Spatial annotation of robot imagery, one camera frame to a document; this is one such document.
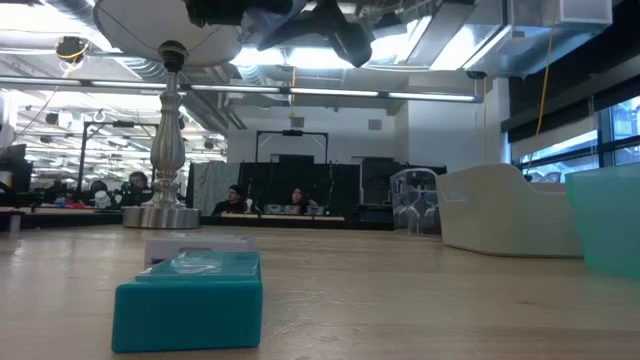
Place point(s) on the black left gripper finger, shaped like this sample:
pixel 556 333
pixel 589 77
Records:
pixel 352 40
pixel 300 34

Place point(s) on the white rectangular plastic box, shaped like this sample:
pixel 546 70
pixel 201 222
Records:
pixel 200 245

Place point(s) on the teal rectangular plastic box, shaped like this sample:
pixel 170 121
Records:
pixel 187 305

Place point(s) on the long ceiling light bar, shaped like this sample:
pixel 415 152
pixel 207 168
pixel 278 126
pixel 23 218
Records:
pixel 330 92

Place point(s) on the black cabinet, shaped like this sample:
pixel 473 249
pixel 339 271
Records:
pixel 375 180

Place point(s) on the black partition panels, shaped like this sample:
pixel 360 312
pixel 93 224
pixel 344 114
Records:
pixel 280 175

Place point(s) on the silver lamp with white shade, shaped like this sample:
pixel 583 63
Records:
pixel 167 150

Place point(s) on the person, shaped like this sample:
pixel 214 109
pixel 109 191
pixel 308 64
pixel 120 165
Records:
pixel 299 196
pixel 97 190
pixel 139 182
pixel 232 197

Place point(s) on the clear plastic bin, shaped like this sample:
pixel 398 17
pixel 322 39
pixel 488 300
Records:
pixel 415 200

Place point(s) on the grey cloth cover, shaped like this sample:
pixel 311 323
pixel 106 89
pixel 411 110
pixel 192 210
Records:
pixel 212 185

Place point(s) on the background wooden desk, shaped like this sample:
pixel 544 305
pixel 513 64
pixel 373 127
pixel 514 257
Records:
pixel 300 218

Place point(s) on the white plastic bin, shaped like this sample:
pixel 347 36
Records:
pixel 500 220

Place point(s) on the black monitor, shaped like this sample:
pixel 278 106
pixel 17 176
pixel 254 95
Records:
pixel 17 170

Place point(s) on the teal translucent tray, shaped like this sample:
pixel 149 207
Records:
pixel 607 225

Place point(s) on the black metal frame rig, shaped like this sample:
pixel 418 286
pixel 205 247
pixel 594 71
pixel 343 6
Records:
pixel 292 132
pixel 120 124

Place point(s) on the window with dark frame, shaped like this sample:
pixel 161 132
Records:
pixel 625 120

